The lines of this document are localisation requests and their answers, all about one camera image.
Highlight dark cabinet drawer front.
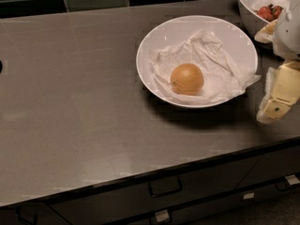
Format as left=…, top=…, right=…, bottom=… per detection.
left=51, top=157, right=258, bottom=225

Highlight white paper napkin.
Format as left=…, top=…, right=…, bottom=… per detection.
left=149, top=31, right=260, bottom=107

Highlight white bowl with strawberries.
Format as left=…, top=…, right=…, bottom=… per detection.
left=238, top=0, right=292, bottom=38

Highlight orange fruit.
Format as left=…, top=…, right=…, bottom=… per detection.
left=171, top=64, right=204, bottom=96

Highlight black drawer handle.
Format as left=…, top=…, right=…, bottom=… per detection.
left=148, top=177, right=183, bottom=198

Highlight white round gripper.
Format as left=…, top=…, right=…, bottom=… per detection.
left=254, top=0, right=300, bottom=124

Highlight red strawberries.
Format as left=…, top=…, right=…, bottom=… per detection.
left=257, top=4, right=283, bottom=22

